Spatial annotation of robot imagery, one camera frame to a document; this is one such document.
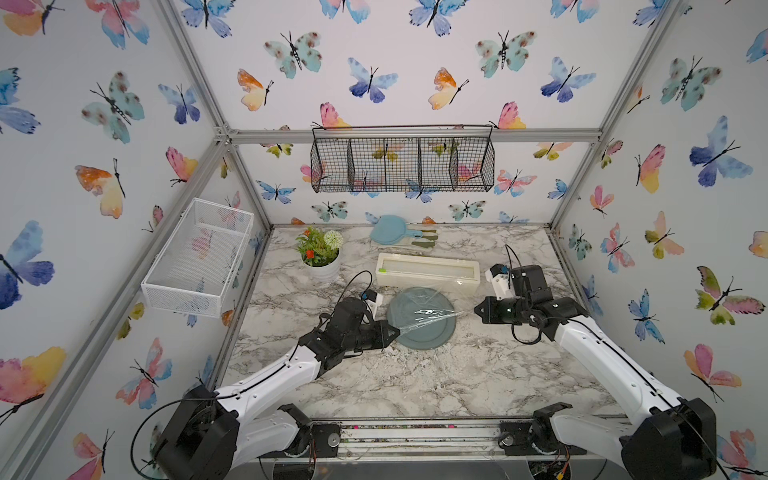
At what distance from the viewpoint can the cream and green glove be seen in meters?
1.17

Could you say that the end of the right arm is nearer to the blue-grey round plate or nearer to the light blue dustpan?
the blue-grey round plate

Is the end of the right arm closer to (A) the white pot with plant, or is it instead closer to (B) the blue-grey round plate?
(B) the blue-grey round plate

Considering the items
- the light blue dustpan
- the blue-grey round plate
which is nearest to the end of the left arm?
the blue-grey round plate

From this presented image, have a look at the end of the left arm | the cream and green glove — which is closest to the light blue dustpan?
the cream and green glove

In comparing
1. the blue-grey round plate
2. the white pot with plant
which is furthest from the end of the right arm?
the white pot with plant

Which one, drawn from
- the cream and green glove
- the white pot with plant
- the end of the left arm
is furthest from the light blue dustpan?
the end of the left arm

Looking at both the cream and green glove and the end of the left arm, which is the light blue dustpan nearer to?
the cream and green glove

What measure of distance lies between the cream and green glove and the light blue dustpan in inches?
0.5

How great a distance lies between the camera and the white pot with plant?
0.95 m

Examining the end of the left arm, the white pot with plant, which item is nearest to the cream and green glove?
the white pot with plant

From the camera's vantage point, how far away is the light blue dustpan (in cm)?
117

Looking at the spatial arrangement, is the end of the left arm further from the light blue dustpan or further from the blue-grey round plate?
the light blue dustpan

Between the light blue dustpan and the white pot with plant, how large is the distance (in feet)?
0.74

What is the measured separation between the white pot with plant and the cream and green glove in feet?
1.06
